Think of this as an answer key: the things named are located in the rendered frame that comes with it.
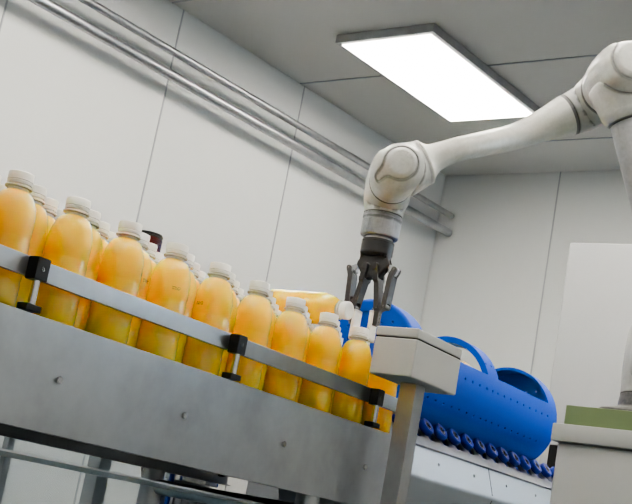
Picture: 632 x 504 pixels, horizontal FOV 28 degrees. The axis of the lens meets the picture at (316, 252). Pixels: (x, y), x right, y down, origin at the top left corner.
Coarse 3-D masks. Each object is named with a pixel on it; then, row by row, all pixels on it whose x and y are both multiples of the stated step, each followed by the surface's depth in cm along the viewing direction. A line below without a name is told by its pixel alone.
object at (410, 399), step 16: (400, 384) 261; (416, 384) 259; (400, 400) 259; (416, 400) 259; (400, 416) 258; (416, 416) 259; (400, 432) 257; (416, 432) 259; (400, 448) 256; (400, 464) 255; (384, 480) 256; (400, 480) 254; (384, 496) 255; (400, 496) 254
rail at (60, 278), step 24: (0, 264) 179; (24, 264) 182; (72, 288) 191; (96, 288) 195; (144, 312) 204; (168, 312) 209; (192, 336) 214; (216, 336) 220; (264, 360) 232; (288, 360) 238; (336, 384) 252; (360, 384) 260
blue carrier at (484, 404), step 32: (384, 320) 299; (480, 352) 331; (480, 384) 320; (512, 384) 371; (448, 416) 312; (480, 416) 323; (512, 416) 337; (544, 416) 353; (512, 448) 347; (544, 448) 359
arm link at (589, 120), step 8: (576, 88) 293; (568, 96) 293; (576, 96) 292; (576, 104) 291; (584, 104) 290; (584, 112) 291; (592, 112) 289; (584, 120) 292; (592, 120) 292; (600, 120) 291; (584, 128) 294; (592, 128) 295
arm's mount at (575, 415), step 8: (568, 408) 281; (576, 408) 280; (584, 408) 279; (592, 408) 278; (600, 408) 277; (568, 416) 281; (576, 416) 280; (584, 416) 278; (592, 416) 277; (600, 416) 276; (608, 416) 275; (616, 416) 274; (624, 416) 273; (576, 424) 279; (584, 424) 278; (592, 424) 277; (600, 424) 276; (608, 424) 274; (616, 424) 273; (624, 424) 272
